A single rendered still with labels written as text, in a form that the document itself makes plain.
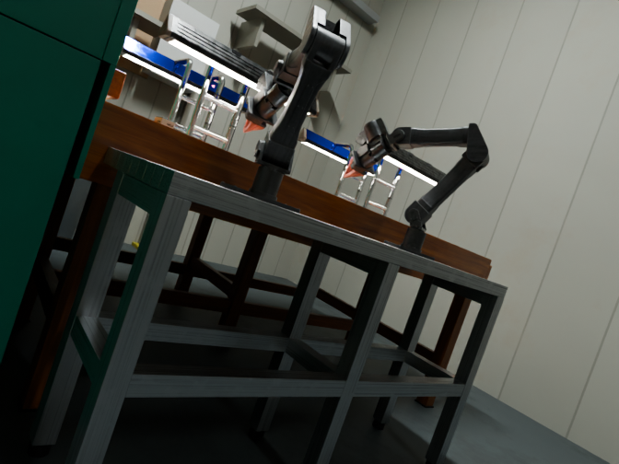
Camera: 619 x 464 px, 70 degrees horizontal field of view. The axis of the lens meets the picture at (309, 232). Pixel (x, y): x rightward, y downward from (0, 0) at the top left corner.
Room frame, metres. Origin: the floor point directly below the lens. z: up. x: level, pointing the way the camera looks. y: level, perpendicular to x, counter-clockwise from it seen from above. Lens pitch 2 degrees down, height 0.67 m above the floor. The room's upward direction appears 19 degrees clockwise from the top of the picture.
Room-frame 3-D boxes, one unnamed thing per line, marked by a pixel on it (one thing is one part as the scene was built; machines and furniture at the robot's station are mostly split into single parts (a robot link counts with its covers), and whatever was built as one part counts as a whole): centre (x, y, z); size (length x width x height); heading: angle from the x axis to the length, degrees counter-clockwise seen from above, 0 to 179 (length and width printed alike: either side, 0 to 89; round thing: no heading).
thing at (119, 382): (1.21, -0.13, 0.32); 1.20 x 0.29 x 0.63; 130
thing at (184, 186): (1.44, 0.06, 0.65); 1.20 x 0.90 x 0.04; 130
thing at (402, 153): (2.17, -0.38, 1.08); 0.62 x 0.08 x 0.07; 129
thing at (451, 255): (1.62, -0.13, 0.67); 1.81 x 0.12 x 0.19; 129
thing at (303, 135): (2.60, -0.03, 1.08); 0.62 x 0.08 x 0.07; 129
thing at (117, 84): (1.24, 0.69, 0.83); 0.30 x 0.06 x 0.07; 39
